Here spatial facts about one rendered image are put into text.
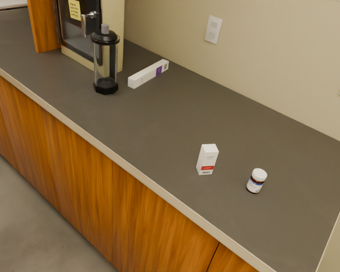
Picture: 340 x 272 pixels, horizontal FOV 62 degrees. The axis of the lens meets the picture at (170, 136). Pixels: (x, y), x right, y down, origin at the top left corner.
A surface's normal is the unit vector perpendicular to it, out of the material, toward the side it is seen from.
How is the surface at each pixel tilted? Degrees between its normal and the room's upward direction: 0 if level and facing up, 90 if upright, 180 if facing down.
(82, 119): 0
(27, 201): 0
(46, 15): 90
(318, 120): 90
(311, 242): 1
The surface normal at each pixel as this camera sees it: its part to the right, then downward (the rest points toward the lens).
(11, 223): 0.13, -0.77
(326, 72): -0.63, 0.42
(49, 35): 0.76, 0.48
